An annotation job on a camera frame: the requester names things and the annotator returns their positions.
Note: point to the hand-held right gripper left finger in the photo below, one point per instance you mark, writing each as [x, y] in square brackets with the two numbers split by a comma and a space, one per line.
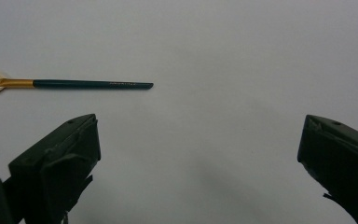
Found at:
[59, 168]

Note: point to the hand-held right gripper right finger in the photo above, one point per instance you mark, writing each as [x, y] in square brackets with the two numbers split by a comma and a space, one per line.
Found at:
[341, 155]

